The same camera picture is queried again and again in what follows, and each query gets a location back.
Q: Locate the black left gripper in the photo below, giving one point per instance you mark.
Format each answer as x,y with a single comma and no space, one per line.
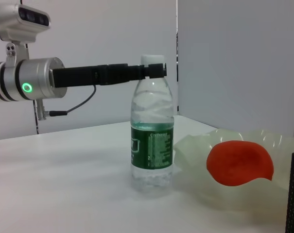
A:
76,76

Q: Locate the clear green-label water bottle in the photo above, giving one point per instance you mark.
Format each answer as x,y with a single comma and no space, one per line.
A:
151,145

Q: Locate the orange fruit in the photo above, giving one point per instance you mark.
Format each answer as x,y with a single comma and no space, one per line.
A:
239,162

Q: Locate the pale green glass fruit plate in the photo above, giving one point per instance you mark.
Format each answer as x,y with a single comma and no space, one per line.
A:
193,150

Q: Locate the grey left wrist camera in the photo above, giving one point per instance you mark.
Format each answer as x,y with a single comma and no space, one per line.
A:
20,19

